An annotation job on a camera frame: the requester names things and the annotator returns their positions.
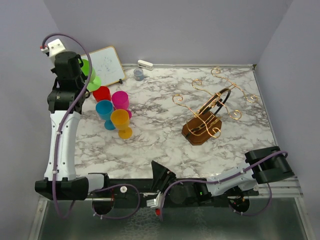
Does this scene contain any blue plastic wine glass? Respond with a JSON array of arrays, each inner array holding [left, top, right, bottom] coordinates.
[[95, 100, 116, 131]]

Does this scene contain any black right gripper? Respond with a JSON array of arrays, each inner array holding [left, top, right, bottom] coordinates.
[[151, 160, 184, 197]]

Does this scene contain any magenta plastic wine glass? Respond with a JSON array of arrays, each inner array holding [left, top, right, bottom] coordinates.
[[111, 91, 132, 118]]

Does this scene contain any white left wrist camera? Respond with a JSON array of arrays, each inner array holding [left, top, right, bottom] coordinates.
[[40, 38, 67, 64]]

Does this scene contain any gold framed whiteboard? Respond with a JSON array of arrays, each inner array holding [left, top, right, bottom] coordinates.
[[89, 46, 127, 86]]

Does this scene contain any white eraser block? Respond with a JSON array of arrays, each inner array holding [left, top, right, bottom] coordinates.
[[137, 59, 154, 71]]

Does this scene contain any green plastic wine glass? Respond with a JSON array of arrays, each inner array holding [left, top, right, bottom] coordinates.
[[81, 59, 101, 92]]

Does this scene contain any copper wire glass rack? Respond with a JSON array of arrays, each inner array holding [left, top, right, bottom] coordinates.
[[172, 66, 258, 146]]

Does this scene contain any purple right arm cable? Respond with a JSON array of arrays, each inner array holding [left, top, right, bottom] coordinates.
[[158, 150, 289, 222]]

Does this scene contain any small blue glass jar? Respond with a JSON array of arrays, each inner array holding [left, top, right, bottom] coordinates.
[[133, 68, 145, 81]]

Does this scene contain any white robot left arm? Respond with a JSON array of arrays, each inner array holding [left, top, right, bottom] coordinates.
[[34, 51, 111, 201]]

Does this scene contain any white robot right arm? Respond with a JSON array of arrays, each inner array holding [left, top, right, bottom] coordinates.
[[146, 146, 294, 209]]

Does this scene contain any black metal base frame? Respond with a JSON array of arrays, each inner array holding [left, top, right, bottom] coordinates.
[[51, 162, 291, 210]]

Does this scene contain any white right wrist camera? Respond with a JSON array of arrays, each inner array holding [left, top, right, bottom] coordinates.
[[146, 193, 163, 217]]

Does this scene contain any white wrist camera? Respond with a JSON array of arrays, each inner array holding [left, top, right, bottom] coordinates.
[[40, 38, 67, 64], [146, 193, 163, 217]]

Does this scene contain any red plastic wine glass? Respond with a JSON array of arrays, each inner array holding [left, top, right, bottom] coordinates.
[[92, 86, 112, 103]]

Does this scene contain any yellow plastic wine glass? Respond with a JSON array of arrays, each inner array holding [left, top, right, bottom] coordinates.
[[110, 109, 133, 140]]

